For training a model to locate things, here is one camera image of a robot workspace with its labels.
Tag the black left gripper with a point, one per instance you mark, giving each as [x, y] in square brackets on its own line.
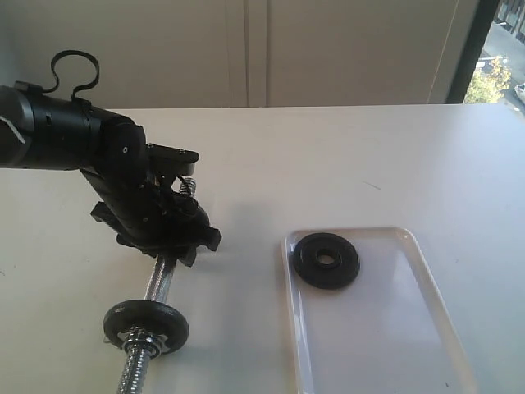
[149, 212]

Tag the black weight plate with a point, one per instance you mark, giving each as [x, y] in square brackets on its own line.
[157, 319]
[311, 267]

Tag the chrome threaded dumbbell bar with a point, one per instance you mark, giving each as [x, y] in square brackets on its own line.
[136, 365]

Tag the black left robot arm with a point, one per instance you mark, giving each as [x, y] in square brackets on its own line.
[45, 133]

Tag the chrome star collar nut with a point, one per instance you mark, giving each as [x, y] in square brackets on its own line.
[142, 339]

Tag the white rectangular tray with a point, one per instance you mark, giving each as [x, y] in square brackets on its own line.
[388, 331]

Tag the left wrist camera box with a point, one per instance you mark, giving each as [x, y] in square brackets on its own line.
[171, 162]

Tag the dark window frame post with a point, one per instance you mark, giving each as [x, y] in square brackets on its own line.
[477, 33]

